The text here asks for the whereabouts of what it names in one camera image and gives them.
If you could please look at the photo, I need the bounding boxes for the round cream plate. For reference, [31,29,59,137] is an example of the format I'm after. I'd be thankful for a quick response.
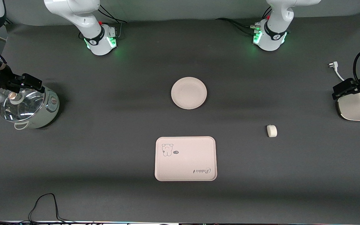
[171,77,208,110]

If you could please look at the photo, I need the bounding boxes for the cream tray with bear print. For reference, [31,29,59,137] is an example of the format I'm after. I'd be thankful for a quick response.
[155,136,218,182]

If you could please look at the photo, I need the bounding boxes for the cream toaster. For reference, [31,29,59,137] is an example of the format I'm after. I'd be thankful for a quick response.
[336,91,360,121]

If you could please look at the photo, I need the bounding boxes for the pale green electric cooker pot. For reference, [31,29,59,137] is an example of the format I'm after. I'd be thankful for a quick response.
[0,87,60,130]

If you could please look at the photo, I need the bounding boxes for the white toaster power cable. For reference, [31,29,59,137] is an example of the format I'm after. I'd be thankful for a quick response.
[328,62,346,82]

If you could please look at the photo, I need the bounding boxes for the black right arm base cables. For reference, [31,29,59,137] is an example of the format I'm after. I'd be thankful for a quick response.
[97,5,127,39]

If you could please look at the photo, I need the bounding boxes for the black arm base cables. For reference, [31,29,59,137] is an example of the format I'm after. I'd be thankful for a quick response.
[97,5,127,39]
[216,6,273,35]

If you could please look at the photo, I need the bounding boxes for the black looped cable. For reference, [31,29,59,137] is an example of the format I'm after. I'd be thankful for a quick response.
[28,193,74,223]

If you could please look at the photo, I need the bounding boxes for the black left arm base cables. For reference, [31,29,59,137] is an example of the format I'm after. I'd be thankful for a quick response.
[216,6,273,35]

